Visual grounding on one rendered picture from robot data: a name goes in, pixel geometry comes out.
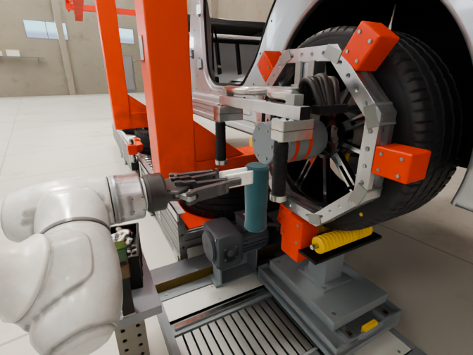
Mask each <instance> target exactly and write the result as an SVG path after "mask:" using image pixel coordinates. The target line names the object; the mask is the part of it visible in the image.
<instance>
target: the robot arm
mask: <svg viewBox="0 0 473 355"><path fill-rule="evenodd" d="M249 184H253V171H252V170H250V171H247V167H244V168H236V169H231V170H224V171H220V172H219V169H218V168H215V172H213V170H200V171H192V172H185V173H169V178H166V179H164V178H163V176H162V175H161V174H160V173H151V174H145V175H143V176H142V177H141V178H140V177H139V174H138V173H125V174H120V175H110V176H105V177H94V176H88V175H86V176H75V177H65V178H59V179H55V180H49V181H45V182H40V183H37V184H34V185H30V186H27V187H24V188H22V189H19V190H16V191H14V192H12V193H10V194H9V195H8V196H7V197H6V198H5V199H4V201H3V204H2V206H1V214H0V219H1V228H2V230H3V233H4V235H5V236H6V238H7V239H9V240H11V241H13V242H17V244H10V245H0V319H1V320H2V321H3V322H4V323H13V324H15V325H17V326H19V327H20V328H21V329H22V330H23V331H25V332H28V333H29V340H30V344H31V345H32V347H33V348H34V350H35V351H36V352H37V353H38V354H39V355H90V354H91V353H93V352H95V351H96V350H97V349H99V348H101V347H102V346H103V345H104V344H105V343H107V341H108V340H109V339H110V338H111V335H112V334H113V331H114V329H115V327H117V325H118V323H119V320H120V316H121V312H122V300H123V289H122V273H121V268H120V261H119V257H118V252H117V249H116V246H115V244H114V242H113V238H112V236H111V225H115V224H121V223H124V222H128V221H131V220H138V219H141V218H145V216H146V211H148V212H149V213H153V212H156V211H162V210H165V209H166V208H167V207H168V203H169V202H170V201H181V200H185V201H187V205H188V206H191V205H193V204H195V203H197V202H198V201H203V200H206V199H210V198H213V197H218V196H220V195H223V194H228V193H229V188H232V187H238V186H242V185H249Z"/></svg>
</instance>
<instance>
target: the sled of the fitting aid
mask: <svg viewBox="0 0 473 355"><path fill-rule="evenodd" d="M258 279H259V281H261V282H262V283H263V284H264V286H265V287H266V288H267V289H268V290H269V291H270V293H271V294H272V295H273V296H274V297H275V299H276V300H277V301H278V302H279V303H280V304H281V305H282V306H283V307H284V309H285V310H286V311H287V312H288V313H289V314H290V316H291V317H292V318H293V319H294V320H295V321H296V322H297V323H298V324H299V325H300V327H301V328H302V329H303V330H304V331H305V333H306V334H307V335H308V336H309V337H310V339H311V340H312V341H313V342H314V343H315V344H316V345H317V346H318V347H319V348H320V350H321V351H322V352H323V353H324V354H325V355H351V354H353V353H354V352H356V351H357V350H359V349H360V348H362V347H364V346H365V345H366V344H368V343H370V342H371V341H373V340H375V339H376V338H378V337H379V336H381V335H383V334H384V333H385V332H387V331H388V330H390V329H391V328H393V327H395V326H396V325H397V324H398V322H399V319H400V316H401V311H402V310H401V309H400V308H398V307H397V306H396V305H394V304H393V303H391V302H390V301H389V300H388V299H387V300H386V302H384V303H383V304H381V305H379V306H377V307H375V308H374V309H372V310H370V311H368V312H367V313H365V314H363V315H361V316H360V317H358V318H356V319H354V320H352V321H351V322H349V323H347V324H345V325H344V326H342V327H340V328H338V329H337V330H335V331H331V330H330V329H329V328H328V327H327V326H326V325H325V324H324V323H323V322H322V321H321V320H320V319H319V318H318V317H317V315H316V314H315V313H314V312H313V311H312V310H311V309H310V308H309V307H308V306H307V305H306V304H305V303H304V302H303V301H302V300H301V299H300V298H299V297H298V296H297V295H296V294H295V293H294V292H293V291H292V290H291V289H290V288H289V287H288V286H287V285H286V284H285V283H284V282H283V281H282V280H281V279H280V278H279V277H278V276H277V275H276V274H275V273H274V272H273V271H272V270H271V269H270V262H268V263H264V264H262V265H260V266H258Z"/></svg>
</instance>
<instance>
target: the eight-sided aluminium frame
mask: <svg viewBox="0 0 473 355"><path fill-rule="evenodd" d="M346 46H347V44H328V45H324V46H312V47H306V48H300V49H288V50H284V51H283V53H282V55H281V56H280V57H279V60H278V62H277V63H276V65H275V67H274V68H273V70H272V72H271V73H270V76H269V78H268V79H267V81H266V82H265V84H264V87H270V86H286V84H287V83H288V81H289V80H290V79H291V77H292V75H293V74H294V73H295V68H296V61H302V62H303V63H305V62H308V61H312V60H316V62H332V64H333V66H334V67H335V69H336V71H337V73H338V74H339V76H340V77H341V79H342V80H343V82H344V84H345V86H346V87H347V89H348V91H349V92H350V93H351V95H352V97H353V98H354V100H355V102H356V104H357V105H358V107H359V108H360V110H361V111H362V114H363V115H364V117H365V125H364V130H363V135H362V143H361V148H360V156H359V161H358V169H357V174H356V179H355V187H354V190H353V191H352V192H349V193H348V194H346V195H345V196H343V197H341V198H340V199H338V200H336V201H335V202H333V203H331V204H330V205H328V206H326V207H324V208H322V207H321V206H318V205H317V204H315V203H313V202H311V201H309V200H308V199H306V198H304V197H302V196H301V195H299V194H297V193H295V192H293V191H291V189H290V187H289V185H288V183H287V181H286V193H287V198H286V201H285V202H281V203H282V204H283V205H284V206H285V207H286V208H288V209H289V210H290V211H293V212H294V213H295V214H297V215H298V216H300V217H302V218H303V219H305V220H306V221H308V222H309V223H310V224H313V225H314V226H315V227H317V226H320V225H324V224H326V223H330V222H332V221H334V220H336V219H337V218H340V217H342V216H343V215H345V214H347V213H349V212H351V211H353V210H355V209H357V208H359V207H361V206H363V205H365V204H367V203H370V202H372V201H374V200H375V199H377V198H379V197H380V196H381V190H382V189H383V186H382V185H383V181H384V177H382V176H379V175H375V174H373V173H372V165H373V161H374V153H375V149H376V147H377V146H381V145H385V144H390V143H391V139H392V135H393V129H394V125H395V124H396V114H397V111H396V109H395V108H394V107H393V102H392V101H390V100H389V98H388V97H387V95H386V94H385V93H384V91H383V89H382V88H381V87H380V85H379V83H378V82H377V81H376V79H375V78H374V76H373V74H372V73H371V72H370V71H356V70H354V69H353V67H352V66H351V65H350V64H349V63H348V61H347V60H346V59H345V58H344V57H343V56H342V53H343V50H344V49H345V48H346ZM273 118H274V116H273V115H270V114H266V113H259V112H256V125H257V124H258V123H261V122H268V121H271V120H272V119H273ZM268 165H269V167H270V169H269V186H270V189H272V167H273V164H272V163H271V164H268ZM281 203H279V204H281Z"/></svg>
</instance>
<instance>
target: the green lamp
mask: <svg viewBox="0 0 473 355"><path fill-rule="evenodd" d="M114 244H115V246H116V249H117V252H118V257H119V261H120V263H121V262H124V261H127V260H128V255H127V247H126V244H125V241H124V240H120V241H117V242H114Z"/></svg>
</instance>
